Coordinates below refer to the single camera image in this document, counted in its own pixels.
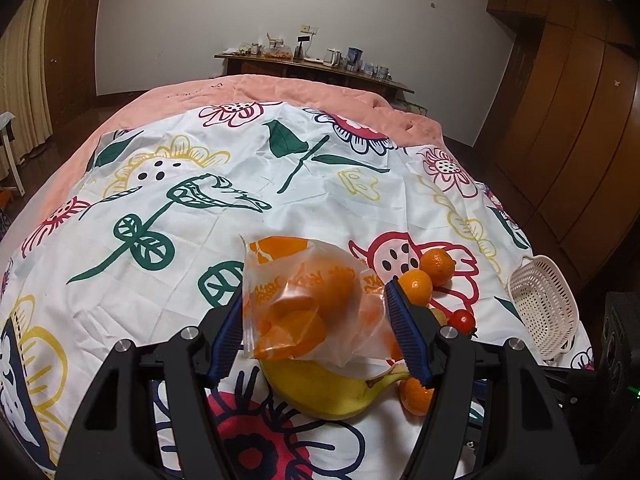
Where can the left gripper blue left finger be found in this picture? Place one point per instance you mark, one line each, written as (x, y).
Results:
(113, 434)

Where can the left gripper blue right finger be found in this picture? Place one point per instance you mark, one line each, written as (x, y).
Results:
(450, 363)

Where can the cream plastic basket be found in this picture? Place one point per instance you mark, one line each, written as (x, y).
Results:
(546, 305)

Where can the red tomato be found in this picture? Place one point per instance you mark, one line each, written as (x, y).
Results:
(463, 321)

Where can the smooth orange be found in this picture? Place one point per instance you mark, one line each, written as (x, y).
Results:
(417, 286)

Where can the yellow banana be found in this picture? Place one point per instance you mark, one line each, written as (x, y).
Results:
(319, 393)

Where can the mandarin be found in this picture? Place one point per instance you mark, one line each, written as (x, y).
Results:
(438, 265)

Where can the plastic bag of oranges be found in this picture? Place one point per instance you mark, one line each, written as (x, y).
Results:
(310, 300)

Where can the right green longan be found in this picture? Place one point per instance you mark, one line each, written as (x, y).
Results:
(440, 316)

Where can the floral white bed sheet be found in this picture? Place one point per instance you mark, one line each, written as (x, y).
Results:
(166, 219)

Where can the wooden wardrobe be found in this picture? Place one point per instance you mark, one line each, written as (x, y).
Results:
(561, 139)

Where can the white folding table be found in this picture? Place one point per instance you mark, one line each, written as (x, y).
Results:
(7, 137)

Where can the beige curtain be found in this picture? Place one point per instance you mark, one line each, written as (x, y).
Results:
(23, 78)

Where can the pink quilt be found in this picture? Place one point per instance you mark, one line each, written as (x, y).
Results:
(230, 100)

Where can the wooden sideboard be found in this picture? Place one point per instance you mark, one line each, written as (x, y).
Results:
(282, 67)

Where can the brown wooden door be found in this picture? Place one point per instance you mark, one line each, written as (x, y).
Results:
(70, 58)

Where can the blue white mug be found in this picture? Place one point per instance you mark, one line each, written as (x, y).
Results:
(353, 59)

